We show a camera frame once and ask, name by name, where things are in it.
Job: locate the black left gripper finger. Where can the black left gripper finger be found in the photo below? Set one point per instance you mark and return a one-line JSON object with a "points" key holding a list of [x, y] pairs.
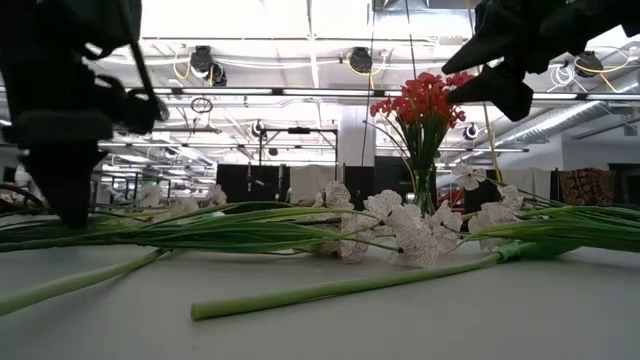
{"points": [[65, 180]]}

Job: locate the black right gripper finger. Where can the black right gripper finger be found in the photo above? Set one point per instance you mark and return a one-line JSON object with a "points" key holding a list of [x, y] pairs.
{"points": [[500, 92], [480, 55]]}

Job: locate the red flower bunch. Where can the red flower bunch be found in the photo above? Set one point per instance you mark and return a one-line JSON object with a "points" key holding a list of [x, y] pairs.
{"points": [[425, 100]]}

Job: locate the white patterned flower bunch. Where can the white patterned flower bunch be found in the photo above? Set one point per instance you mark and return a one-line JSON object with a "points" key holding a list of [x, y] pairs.
{"points": [[350, 286], [75, 280]]}

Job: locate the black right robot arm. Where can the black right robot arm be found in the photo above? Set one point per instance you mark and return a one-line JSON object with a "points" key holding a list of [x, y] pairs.
{"points": [[610, 15]]}

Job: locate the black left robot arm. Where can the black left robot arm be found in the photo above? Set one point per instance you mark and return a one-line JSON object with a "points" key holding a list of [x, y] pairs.
{"points": [[60, 20]]}

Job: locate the green glass vase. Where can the green glass vase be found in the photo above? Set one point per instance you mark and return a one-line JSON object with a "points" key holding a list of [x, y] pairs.
{"points": [[424, 192]]}

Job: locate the black partition panel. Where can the black partition panel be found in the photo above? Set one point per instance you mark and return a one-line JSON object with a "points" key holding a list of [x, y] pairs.
{"points": [[472, 202], [392, 175], [357, 182], [235, 182]]}

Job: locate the red patterned cloth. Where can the red patterned cloth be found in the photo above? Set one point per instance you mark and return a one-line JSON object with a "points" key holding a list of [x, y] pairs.
{"points": [[587, 187]]}

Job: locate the black cabinet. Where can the black cabinet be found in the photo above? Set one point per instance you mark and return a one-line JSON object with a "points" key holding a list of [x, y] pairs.
{"points": [[622, 185]]}

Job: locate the long ceiling light strip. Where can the long ceiling light strip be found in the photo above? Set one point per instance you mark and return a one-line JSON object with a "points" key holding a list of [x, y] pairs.
{"points": [[225, 92]]}

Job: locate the silver ventilation duct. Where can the silver ventilation duct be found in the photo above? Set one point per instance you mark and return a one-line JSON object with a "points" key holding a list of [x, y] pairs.
{"points": [[560, 120]]}

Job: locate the black gantry frame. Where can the black gantry frame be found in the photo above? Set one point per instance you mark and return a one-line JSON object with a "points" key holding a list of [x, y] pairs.
{"points": [[300, 130]]}

